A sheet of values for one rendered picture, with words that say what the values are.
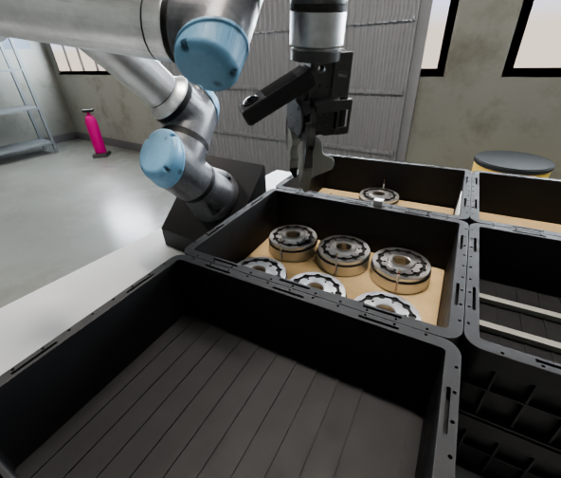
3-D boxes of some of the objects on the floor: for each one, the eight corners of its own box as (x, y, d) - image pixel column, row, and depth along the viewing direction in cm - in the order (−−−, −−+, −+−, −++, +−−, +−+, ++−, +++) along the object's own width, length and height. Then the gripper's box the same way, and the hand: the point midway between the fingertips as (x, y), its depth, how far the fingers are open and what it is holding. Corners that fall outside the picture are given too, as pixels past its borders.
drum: (518, 246, 213) (557, 156, 181) (510, 273, 188) (553, 174, 156) (457, 229, 235) (481, 147, 203) (442, 252, 209) (467, 162, 177)
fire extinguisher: (116, 155, 452) (101, 108, 419) (98, 159, 432) (81, 111, 400) (106, 152, 465) (91, 107, 433) (87, 156, 446) (71, 110, 414)
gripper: (369, 54, 40) (346, 195, 54) (331, 42, 49) (319, 165, 63) (307, 57, 38) (299, 203, 52) (279, 44, 47) (279, 171, 61)
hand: (296, 178), depth 56 cm, fingers open, 5 cm apart
